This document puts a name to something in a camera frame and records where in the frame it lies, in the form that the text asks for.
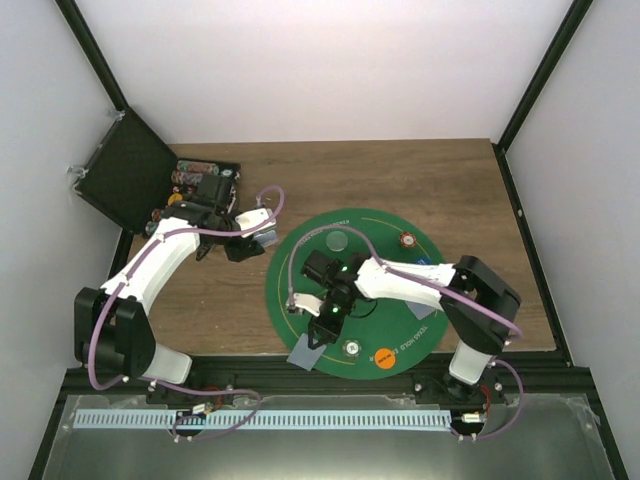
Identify chip row top in case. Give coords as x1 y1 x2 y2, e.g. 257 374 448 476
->
176 159 219 175

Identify orange big blind button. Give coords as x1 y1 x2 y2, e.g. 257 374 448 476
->
373 348 396 370

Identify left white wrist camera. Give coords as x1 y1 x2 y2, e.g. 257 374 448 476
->
234 208 277 236

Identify black poker chip case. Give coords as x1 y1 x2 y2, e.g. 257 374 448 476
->
74 109 241 235

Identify round green poker mat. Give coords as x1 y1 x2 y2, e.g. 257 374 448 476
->
265 208 449 380

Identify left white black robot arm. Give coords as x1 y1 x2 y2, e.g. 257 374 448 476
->
74 175 282 404

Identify light blue slotted cable duct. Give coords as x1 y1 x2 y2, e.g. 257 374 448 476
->
73 409 452 432

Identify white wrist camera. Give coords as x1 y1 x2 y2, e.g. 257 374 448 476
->
287 293 322 317
234 208 277 236

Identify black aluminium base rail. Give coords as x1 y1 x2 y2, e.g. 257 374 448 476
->
64 353 596 406

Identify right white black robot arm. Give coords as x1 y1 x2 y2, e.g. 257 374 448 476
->
287 250 522 403

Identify clear dealer button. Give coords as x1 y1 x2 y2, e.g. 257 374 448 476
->
326 230 349 252

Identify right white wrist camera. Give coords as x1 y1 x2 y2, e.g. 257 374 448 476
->
287 293 322 317

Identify chip row in case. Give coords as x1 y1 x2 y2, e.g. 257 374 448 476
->
171 170 203 186
176 159 219 175

